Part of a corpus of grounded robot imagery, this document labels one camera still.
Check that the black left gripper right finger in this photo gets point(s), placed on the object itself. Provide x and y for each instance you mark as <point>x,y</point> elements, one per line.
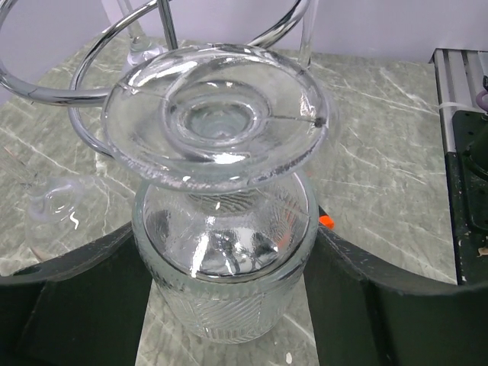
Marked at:
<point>366,311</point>

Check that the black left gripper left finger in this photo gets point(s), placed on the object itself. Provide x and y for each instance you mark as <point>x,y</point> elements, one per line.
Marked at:
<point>86,307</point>

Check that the patterned clear wine glass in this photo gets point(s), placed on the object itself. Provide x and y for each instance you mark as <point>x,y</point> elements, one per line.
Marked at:
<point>225,217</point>

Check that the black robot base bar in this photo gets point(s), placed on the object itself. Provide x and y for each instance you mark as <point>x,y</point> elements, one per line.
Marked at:
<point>467,192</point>

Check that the clear wine glass on rack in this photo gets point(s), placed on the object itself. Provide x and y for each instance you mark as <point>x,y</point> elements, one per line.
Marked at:
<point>63,212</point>

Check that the black microphone orange end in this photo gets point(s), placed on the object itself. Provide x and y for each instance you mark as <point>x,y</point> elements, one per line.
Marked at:
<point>327,221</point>

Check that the aluminium frame rail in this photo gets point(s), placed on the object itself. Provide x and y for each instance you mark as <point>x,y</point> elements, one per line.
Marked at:
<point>459,79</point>

